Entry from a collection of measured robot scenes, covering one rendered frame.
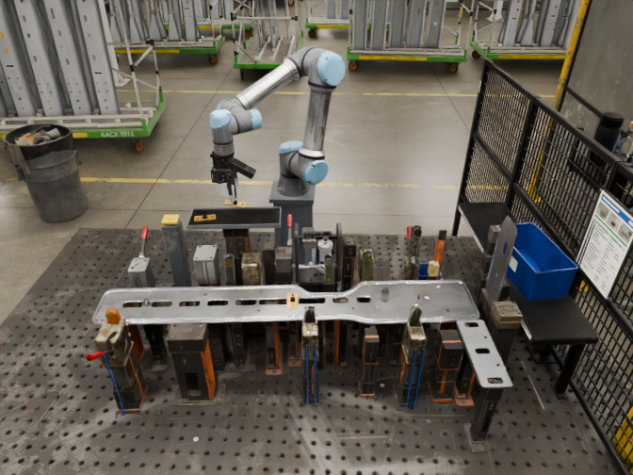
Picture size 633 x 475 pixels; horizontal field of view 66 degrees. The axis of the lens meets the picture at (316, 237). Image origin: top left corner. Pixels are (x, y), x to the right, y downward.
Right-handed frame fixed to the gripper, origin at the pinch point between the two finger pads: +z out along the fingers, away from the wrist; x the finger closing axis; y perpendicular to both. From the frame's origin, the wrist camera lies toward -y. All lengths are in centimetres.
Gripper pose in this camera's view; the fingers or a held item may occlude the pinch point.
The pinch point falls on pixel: (235, 199)
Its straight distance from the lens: 196.5
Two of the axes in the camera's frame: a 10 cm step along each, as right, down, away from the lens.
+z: 0.0, 8.3, 5.6
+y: -9.9, -0.9, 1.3
